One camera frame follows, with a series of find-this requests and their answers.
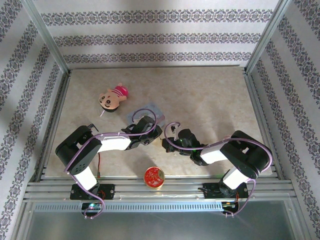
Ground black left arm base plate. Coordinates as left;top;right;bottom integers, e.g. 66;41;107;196
69;183;116;201

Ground round red gold tin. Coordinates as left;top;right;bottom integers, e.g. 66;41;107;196
143;166;166;191

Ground blue cartoon tin box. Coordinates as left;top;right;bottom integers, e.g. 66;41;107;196
126;101;167;127

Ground thin black cable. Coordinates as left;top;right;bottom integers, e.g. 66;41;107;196
197;184;221;194

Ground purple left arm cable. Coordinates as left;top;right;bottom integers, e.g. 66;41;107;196
64;107;158;220

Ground slotted grey cable duct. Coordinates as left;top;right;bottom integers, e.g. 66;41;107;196
33;201;224;212

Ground aluminium left side rail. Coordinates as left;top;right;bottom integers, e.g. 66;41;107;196
34;71;73;182

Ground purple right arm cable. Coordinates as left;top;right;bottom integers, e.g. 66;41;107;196
163;121;273;219

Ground thin red wire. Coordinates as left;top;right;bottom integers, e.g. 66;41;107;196
97;152;103;179

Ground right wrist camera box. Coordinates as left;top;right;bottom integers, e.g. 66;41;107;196
169;125;181;141

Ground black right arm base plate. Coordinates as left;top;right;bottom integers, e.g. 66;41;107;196
203;183;249;200

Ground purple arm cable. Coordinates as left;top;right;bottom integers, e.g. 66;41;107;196
163;121;273;219
64;107;158;220

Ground peach plush doll pink hat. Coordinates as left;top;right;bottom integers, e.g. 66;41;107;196
97;82;130;114

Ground aluminium frame post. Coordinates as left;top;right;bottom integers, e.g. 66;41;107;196
19;0;71;75
244;0;295;73

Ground aluminium left frame post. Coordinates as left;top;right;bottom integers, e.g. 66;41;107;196
19;0;71;75

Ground grey metal sheet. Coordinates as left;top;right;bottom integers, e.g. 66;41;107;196
12;199;310;240

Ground aluminium right frame post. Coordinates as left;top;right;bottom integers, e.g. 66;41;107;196
244;0;295;73

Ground aluminium front rails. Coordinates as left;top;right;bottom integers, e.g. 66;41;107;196
23;174;296;202

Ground aluminium rail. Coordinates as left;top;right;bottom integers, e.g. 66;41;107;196
243;71;286;181
34;71;73;182

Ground aluminium right side rail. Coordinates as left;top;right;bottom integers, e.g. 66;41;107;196
243;71;286;181

